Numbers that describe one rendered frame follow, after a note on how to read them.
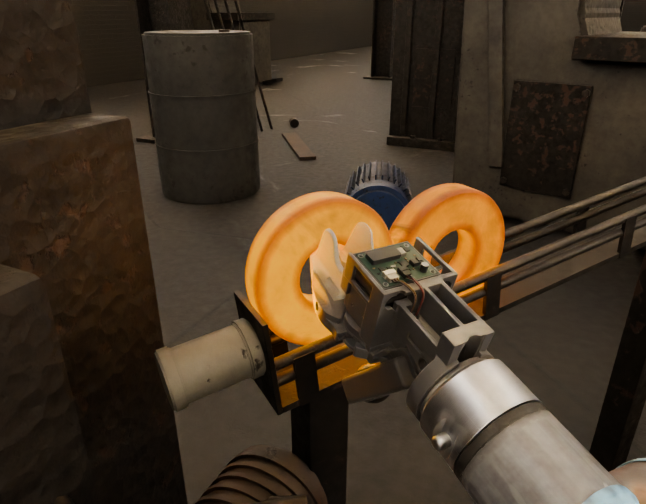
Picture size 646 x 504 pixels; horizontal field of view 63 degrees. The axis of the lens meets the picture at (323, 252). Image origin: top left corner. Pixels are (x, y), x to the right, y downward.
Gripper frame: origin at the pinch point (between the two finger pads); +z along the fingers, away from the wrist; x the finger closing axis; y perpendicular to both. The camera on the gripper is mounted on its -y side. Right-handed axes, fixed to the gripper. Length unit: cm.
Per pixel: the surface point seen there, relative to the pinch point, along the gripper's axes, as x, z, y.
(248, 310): 8.6, -1.9, -3.4
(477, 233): -18.6, -2.5, -0.1
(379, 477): -32, 9, -80
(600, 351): -121, 15, -81
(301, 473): 4.9, -10.1, -21.7
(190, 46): -55, 225, -52
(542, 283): -30.1, -6.0, -8.2
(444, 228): -13.6, -2.1, 1.3
